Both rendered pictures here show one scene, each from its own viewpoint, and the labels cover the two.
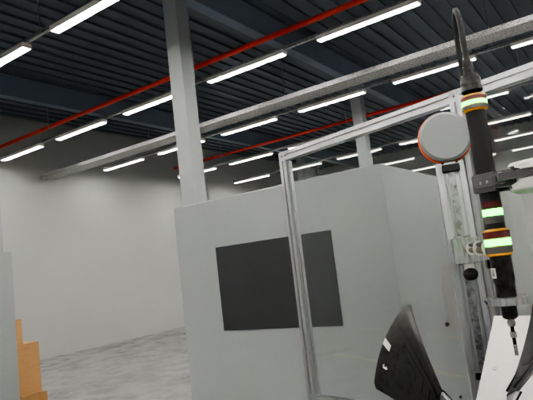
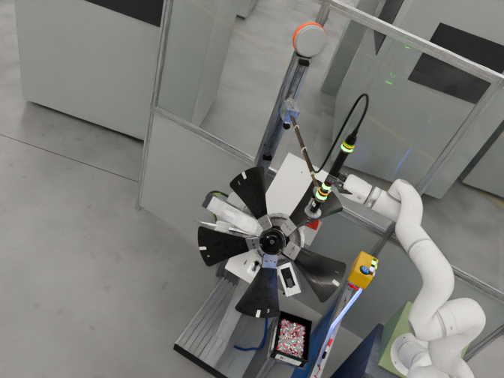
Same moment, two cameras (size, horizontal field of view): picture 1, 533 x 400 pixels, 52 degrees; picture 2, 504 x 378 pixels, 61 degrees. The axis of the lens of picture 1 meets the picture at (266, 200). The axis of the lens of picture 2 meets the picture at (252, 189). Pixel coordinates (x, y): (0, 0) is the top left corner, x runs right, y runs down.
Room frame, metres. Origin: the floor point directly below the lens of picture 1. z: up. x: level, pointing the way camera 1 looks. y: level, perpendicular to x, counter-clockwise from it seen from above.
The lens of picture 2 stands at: (0.00, 0.65, 2.60)
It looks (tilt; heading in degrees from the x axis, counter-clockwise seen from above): 40 degrees down; 323
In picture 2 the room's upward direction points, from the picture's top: 21 degrees clockwise
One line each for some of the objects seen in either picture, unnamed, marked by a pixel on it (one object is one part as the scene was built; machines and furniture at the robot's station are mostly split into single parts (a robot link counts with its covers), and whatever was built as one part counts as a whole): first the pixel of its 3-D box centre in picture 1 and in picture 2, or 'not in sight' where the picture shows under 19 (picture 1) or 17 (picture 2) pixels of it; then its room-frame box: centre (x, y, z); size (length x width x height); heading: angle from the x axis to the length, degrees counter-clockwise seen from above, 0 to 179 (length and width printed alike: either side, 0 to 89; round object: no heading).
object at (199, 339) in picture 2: not in sight; (228, 328); (1.17, -0.45, 0.04); 0.62 x 0.46 x 0.08; 131
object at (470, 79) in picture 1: (488, 185); (331, 176); (0.94, -0.39, 1.65); 0.04 x 0.04 x 0.46
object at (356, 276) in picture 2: not in sight; (362, 270); (0.86, -0.84, 1.02); 0.16 x 0.10 x 0.11; 131
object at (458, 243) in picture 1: (465, 250); (289, 110); (1.54, -0.54, 1.54); 0.10 x 0.07 x 0.08; 166
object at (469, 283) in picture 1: (466, 269); (283, 114); (1.59, -0.56, 1.48); 0.05 x 0.03 x 0.62; 76
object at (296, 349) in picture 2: not in sight; (290, 340); (0.68, -0.38, 0.84); 0.19 x 0.14 x 0.04; 146
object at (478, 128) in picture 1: (485, 169); (334, 171); (0.94, -0.39, 1.68); 0.03 x 0.03 x 0.21
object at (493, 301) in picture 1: (502, 275); (316, 202); (0.95, -0.39, 1.49); 0.09 x 0.07 x 0.10; 166
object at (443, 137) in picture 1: (444, 138); (309, 39); (1.64, -0.57, 1.88); 0.17 x 0.15 x 0.16; 41
